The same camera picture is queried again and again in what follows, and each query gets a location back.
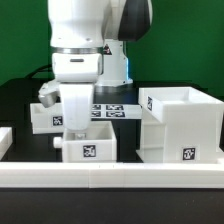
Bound white rear drawer tray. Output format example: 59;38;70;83
30;103;64;134

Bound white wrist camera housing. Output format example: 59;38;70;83
38;80;60;108

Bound white drawer tray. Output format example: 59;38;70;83
53;121;117;163
30;103;64;134

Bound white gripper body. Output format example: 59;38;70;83
59;84;94;131

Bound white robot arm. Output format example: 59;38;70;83
47;0;153;133

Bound white obstacle fence wall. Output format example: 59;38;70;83
0;127;224;188

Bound white front drawer tray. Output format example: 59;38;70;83
53;121;117;163

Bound fiducial marker sheet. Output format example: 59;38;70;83
91;104;142;119

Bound white drawer cabinet box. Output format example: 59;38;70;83
137;87;224;163

